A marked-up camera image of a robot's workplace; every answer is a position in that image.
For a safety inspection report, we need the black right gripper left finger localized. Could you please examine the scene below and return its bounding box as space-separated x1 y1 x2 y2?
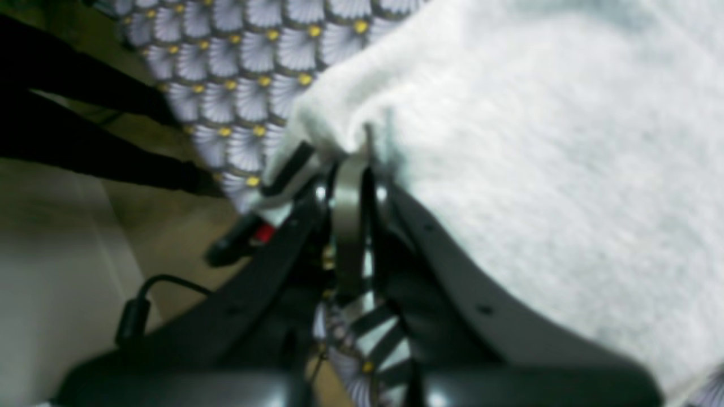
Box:
57 170 335 406

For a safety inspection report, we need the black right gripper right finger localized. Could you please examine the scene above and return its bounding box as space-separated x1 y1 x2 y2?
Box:
370 182 662 406

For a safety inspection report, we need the red black clamp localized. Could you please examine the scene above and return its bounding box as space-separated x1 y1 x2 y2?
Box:
204 214 276 268

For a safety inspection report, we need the fan-patterned grey tablecloth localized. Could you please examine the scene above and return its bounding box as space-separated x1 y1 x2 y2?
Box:
93 0 724 407

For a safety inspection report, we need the black cable with ferrite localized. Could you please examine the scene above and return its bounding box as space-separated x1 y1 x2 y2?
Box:
115 274 213 348

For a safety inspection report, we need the light grey T-shirt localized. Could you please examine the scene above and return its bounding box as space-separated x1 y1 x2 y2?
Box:
263 1 723 406

